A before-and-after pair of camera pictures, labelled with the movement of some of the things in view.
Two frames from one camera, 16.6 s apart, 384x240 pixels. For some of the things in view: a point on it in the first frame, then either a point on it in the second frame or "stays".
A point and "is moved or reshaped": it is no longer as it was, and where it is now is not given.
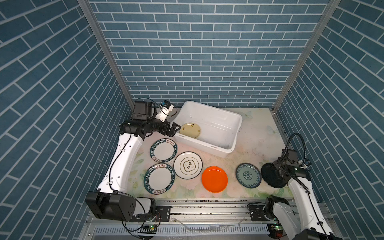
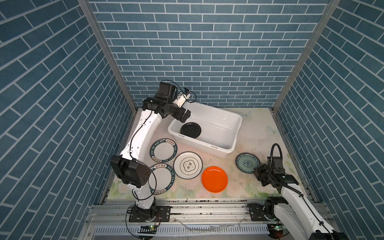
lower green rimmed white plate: x=159 y=179 stays
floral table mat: x=164 y=168 stays
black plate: x=272 y=176 is moved or reshaped
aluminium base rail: x=193 y=213 stays
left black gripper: x=171 y=132 -> x=178 y=115
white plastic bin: x=206 y=129 stays
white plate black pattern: x=188 y=165 stays
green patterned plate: x=248 y=175 -> x=246 y=162
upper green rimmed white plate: x=163 y=150 stays
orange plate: x=214 y=179 stays
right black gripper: x=278 y=163 -> x=257 y=171
